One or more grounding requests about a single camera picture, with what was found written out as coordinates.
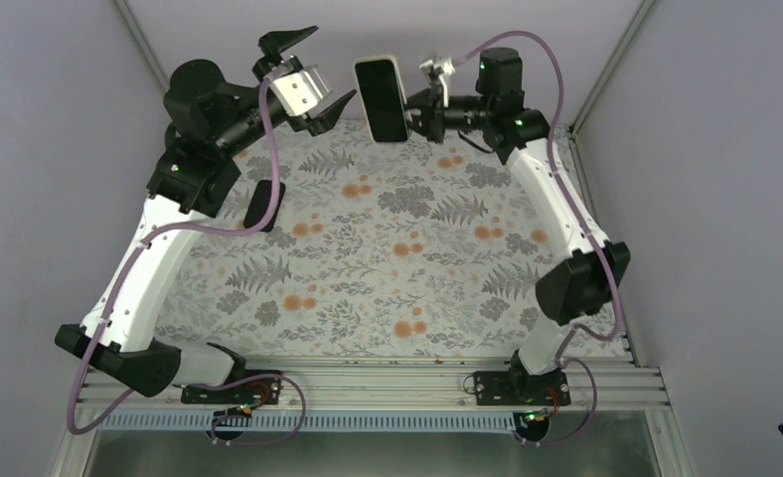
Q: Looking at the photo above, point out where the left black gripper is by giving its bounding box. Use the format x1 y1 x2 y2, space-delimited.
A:
216 28 354 158

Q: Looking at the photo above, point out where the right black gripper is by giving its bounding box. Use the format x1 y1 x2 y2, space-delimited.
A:
389 82 493 143

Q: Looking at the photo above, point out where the black phone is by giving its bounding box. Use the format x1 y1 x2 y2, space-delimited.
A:
354 55 410 144
242 180 286 233

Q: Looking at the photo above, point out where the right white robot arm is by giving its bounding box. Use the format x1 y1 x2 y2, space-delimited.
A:
406 48 631 404

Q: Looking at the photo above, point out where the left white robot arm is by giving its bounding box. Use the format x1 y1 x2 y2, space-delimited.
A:
55 27 350 402

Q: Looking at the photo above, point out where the black phone on table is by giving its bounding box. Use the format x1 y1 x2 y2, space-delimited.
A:
242 180 286 233

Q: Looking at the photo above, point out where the floral patterned table mat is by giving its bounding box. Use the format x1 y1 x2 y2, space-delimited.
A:
156 120 560 358

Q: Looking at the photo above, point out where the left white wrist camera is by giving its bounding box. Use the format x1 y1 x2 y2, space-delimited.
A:
271 65 332 117

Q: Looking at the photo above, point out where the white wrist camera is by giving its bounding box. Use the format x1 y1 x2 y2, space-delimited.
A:
418 55 456 93
271 65 332 117

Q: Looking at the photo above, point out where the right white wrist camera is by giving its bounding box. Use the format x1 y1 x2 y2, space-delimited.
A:
418 55 456 93

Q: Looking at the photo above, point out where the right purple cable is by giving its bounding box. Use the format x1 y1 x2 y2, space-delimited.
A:
454 30 626 447

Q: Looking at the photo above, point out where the purple cable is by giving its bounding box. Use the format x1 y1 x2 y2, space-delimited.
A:
454 30 626 447
66 69 306 446

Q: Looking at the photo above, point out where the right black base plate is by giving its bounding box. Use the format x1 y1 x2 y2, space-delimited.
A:
472 370 571 406

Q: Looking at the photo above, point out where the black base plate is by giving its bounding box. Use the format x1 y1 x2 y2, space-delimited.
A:
472 370 571 406
180 370 282 406

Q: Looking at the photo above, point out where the aluminium rail frame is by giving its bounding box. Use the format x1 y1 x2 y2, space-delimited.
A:
75 358 672 412

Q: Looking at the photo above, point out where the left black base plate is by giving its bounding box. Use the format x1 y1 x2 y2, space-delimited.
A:
180 370 282 406

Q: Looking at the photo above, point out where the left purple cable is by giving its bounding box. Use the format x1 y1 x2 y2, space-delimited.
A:
66 69 306 446

